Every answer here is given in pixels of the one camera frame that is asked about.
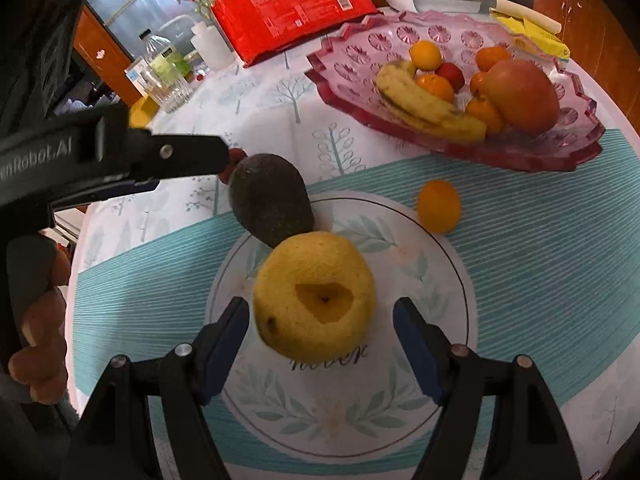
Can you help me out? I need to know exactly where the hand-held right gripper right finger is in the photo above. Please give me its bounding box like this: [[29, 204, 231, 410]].
[[392, 297, 583, 480]]

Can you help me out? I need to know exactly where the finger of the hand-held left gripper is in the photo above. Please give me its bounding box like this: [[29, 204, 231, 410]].
[[50, 178, 162, 210], [127, 127, 232, 182]]

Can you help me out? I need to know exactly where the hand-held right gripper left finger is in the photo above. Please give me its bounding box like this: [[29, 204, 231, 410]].
[[60, 296, 251, 480]]

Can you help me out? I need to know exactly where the white floral plate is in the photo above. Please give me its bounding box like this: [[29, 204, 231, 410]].
[[205, 190, 480, 461]]

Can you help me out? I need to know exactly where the dark avocado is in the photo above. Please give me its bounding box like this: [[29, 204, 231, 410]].
[[229, 152, 316, 248]]

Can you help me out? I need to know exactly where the yellow pear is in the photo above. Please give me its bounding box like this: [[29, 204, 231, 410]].
[[252, 232, 377, 360]]

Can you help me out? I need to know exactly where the pink glass bowl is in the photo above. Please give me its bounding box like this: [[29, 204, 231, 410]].
[[304, 10, 607, 173]]

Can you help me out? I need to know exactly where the yellow banana bunch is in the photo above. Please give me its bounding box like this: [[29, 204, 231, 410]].
[[375, 59, 488, 142]]

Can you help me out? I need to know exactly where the red-orange mango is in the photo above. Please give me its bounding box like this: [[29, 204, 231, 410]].
[[482, 58, 561, 136]]

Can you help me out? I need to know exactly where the red apple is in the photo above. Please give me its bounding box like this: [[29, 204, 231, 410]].
[[436, 61, 466, 92]]

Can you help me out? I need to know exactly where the person's left forearm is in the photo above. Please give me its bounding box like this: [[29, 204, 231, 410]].
[[0, 375, 76, 480]]

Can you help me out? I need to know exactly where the person's left hand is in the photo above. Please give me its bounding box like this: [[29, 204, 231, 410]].
[[9, 249, 72, 405]]

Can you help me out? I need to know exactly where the small red fruit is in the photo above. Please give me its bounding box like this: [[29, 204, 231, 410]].
[[218, 147, 249, 184]]

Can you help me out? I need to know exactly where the yellow box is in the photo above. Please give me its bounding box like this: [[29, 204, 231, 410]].
[[127, 96, 160, 128]]

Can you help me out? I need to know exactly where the clear drinking glass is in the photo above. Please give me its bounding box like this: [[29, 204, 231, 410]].
[[142, 67, 195, 113]]

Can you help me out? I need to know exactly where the small blue-label box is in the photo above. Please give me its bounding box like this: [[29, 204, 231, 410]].
[[124, 57, 151, 98]]

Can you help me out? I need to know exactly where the green-label plastic bottle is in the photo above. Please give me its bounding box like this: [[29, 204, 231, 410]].
[[139, 29, 193, 86]]

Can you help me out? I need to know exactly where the white squeeze bottle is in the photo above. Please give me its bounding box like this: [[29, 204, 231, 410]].
[[190, 20, 236, 72]]

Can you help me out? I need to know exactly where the teal striped placemat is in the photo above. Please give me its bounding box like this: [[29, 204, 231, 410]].
[[65, 127, 640, 476]]

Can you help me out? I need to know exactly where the red plastic package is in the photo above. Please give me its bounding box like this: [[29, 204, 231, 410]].
[[210, 0, 378, 68]]

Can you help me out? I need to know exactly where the yellow packet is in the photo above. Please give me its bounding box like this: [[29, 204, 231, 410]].
[[492, 12, 572, 61]]

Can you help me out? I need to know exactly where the cream paper roll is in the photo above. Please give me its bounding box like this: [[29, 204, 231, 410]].
[[490, 0, 563, 35]]

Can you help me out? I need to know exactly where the wooden sideboard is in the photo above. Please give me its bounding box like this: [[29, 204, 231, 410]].
[[530, 0, 640, 133]]

